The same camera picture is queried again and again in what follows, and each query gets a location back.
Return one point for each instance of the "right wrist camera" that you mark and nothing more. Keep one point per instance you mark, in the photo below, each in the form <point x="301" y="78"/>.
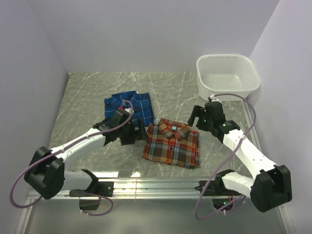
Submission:
<point x="213" y="98"/>

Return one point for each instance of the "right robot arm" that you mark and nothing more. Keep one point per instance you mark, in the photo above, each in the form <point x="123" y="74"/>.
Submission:
<point x="269" y="185"/>

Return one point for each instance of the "black box under rail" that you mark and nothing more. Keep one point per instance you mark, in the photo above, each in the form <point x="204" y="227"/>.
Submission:
<point x="89" y="204"/>

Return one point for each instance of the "red brown plaid shirt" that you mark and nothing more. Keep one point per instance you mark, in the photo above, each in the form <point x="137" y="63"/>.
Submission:
<point x="172" y="143"/>

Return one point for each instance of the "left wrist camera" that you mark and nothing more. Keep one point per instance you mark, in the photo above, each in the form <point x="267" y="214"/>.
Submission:
<point x="126" y="106"/>

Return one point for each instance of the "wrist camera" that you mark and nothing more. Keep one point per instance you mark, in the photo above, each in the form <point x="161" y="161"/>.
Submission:
<point x="213" y="98"/>
<point x="126" y="106"/>

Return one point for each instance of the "blue plaid shirt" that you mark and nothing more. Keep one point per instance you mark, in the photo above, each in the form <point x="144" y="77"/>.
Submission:
<point x="141" y="105"/>

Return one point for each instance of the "white plastic basin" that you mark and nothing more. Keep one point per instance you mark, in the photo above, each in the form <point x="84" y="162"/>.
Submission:
<point x="226" y="73"/>

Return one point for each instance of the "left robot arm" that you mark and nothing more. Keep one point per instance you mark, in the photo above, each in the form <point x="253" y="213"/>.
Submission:
<point x="48" y="175"/>

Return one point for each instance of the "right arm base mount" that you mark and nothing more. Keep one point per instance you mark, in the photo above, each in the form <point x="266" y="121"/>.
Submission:
<point x="218" y="189"/>

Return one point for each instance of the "aluminium rail frame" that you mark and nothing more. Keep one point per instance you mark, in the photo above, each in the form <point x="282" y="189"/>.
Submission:
<point x="152" y="188"/>

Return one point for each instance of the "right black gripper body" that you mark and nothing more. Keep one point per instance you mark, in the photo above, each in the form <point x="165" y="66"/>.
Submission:
<point x="204" y="123"/>

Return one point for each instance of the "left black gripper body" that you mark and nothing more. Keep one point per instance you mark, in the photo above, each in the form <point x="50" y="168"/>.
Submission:
<point x="128" y="133"/>

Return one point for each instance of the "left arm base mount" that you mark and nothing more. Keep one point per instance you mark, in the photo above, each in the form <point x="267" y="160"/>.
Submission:
<point x="102" y="188"/>

